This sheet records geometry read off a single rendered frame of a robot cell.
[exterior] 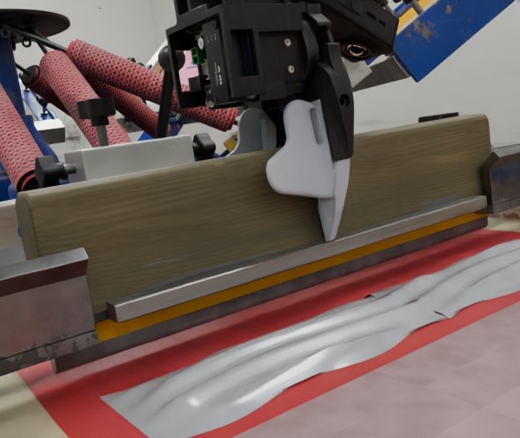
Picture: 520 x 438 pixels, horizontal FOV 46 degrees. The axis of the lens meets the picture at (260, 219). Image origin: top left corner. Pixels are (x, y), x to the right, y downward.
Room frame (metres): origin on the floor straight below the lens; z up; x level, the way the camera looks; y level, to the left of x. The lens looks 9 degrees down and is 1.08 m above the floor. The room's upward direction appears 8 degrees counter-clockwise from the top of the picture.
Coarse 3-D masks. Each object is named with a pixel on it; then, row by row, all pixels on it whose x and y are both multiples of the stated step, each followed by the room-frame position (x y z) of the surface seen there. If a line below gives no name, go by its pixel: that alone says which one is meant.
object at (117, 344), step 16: (464, 224) 0.51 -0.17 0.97; (480, 224) 0.52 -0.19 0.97; (416, 240) 0.48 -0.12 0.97; (432, 240) 0.49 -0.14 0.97; (368, 256) 0.45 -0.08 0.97; (384, 256) 0.46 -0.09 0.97; (320, 272) 0.42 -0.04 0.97; (336, 272) 0.43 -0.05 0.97; (352, 272) 0.44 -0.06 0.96; (272, 288) 0.40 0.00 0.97; (288, 288) 0.41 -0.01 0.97; (304, 288) 0.41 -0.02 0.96; (224, 304) 0.38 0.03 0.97; (240, 304) 0.38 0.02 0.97; (256, 304) 0.39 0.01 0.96; (176, 320) 0.36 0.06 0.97; (192, 320) 0.36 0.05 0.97; (208, 320) 0.37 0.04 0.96; (128, 336) 0.34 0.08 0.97; (144, 336) 0.35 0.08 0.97; (160, 336) 0.35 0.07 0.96; (80, 352) 0.33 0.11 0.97; (96, 352) 0.33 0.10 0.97; (112, 352) 0.34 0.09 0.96; (64, 368) 0.32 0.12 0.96
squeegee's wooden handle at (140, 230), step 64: (448, 128) 0.49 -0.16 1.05; (64, 192) 0.32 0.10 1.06; (128, 192) 0.34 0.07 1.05; (192, 192) 0.36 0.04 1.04; (256, 192) 0.39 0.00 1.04; (384, 192) 0.45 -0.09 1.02; (448, 192) 0.49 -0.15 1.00; (128, 256) 0.33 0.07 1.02; (192, 256) 0.36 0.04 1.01; (256, 256) 0.38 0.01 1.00
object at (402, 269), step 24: (456, 240) 0.52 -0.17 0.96; (480, 240) 0.51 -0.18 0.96; (504, 240) 0.50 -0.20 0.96; (384, 264) 0.47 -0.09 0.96; (408, 264) 0.46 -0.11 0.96; (432, 264) 0.45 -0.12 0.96; (312, 288) 0.44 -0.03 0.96; (336, 288) 0.43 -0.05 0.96; (360, 288) 0.42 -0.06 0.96; (384, 288) 0.41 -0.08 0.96; (480, 312) 0.34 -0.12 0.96; (504, 312) 0.33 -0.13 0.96
